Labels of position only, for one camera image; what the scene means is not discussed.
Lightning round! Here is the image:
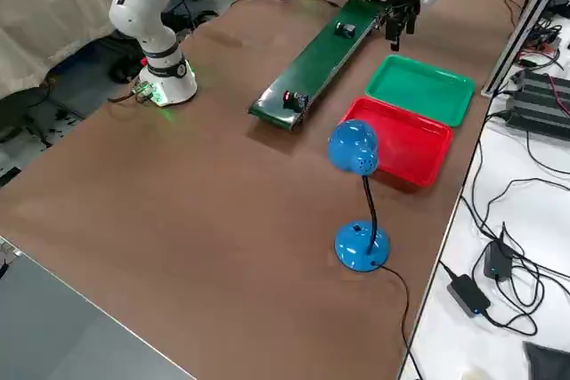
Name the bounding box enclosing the green conveyor belt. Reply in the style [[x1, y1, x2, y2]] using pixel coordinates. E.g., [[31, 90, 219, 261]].
[[248, 0, 395, 134]]

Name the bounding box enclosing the green plastic tray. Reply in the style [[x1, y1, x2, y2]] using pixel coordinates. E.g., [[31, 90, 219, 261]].
[[364, 53, 477, 126]]

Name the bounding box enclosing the red plastic tray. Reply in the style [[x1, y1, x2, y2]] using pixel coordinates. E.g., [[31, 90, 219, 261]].
[[337, 94, 455, 188]]

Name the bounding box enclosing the blue desk lamp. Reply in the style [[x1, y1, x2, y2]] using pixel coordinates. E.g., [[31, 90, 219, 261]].
[[327, 119, 393, 273]]

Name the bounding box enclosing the black ribbed power supply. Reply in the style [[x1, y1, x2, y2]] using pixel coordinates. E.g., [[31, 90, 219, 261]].
[[505, 69, 570, 141]]

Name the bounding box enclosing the black power adapter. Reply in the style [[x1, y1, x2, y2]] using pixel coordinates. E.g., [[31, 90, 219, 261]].
[[483, 219, 517, 282], [446, 273, 492, 318]]

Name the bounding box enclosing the beige curtain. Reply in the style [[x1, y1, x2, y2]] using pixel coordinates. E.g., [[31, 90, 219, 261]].
[[0, 0, 219, 101]]

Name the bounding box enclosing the dark cloth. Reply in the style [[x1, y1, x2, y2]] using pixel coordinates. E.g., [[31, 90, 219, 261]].
[[521, 340, 570, 380]]

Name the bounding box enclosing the aluminium profile post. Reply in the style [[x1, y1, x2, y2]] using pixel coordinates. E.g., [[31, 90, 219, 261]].
[[479, 0, 570, 97]]

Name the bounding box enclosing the black lamp cable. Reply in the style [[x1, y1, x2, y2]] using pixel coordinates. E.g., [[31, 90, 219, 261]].
[[378, 263, 424, 380]]

